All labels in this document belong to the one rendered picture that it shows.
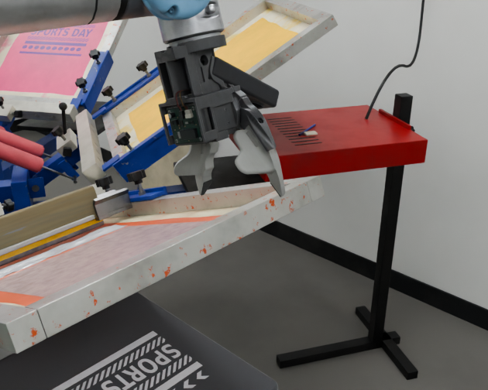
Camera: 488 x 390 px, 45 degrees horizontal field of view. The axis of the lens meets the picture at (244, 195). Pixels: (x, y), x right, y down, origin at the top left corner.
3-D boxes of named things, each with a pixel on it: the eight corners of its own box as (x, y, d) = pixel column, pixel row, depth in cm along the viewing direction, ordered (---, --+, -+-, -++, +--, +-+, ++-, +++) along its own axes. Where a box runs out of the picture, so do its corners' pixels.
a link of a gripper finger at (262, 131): (254, 167, 70) (214, 114, 73) (264, 163, 72) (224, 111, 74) (273, 143, 67) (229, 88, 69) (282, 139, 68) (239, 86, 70)
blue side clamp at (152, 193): (174, 213, 141) (165, 186, 140) (158, 220, 137) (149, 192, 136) (111, 218, 163) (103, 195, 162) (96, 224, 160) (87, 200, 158)
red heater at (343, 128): (365, 128, 251) (368, 100, 246) (424, 166, 211) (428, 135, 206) (228, 141, 236) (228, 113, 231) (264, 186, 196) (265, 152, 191)
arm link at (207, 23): (190, 8, 74) (234, -8, 68) (198, 44, 75) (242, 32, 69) (142, 14, 69) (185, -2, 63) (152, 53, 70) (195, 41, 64)
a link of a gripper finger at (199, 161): (162, 193, 78) (173, 136, 73) (194, 179, 82) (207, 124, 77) (176, 206, 77) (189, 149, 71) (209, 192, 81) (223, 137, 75)
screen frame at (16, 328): (325, 195, 104) (320, 175, 104) (16, 354, 66) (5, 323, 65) (106, 216, 162) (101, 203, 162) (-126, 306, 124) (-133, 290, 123)
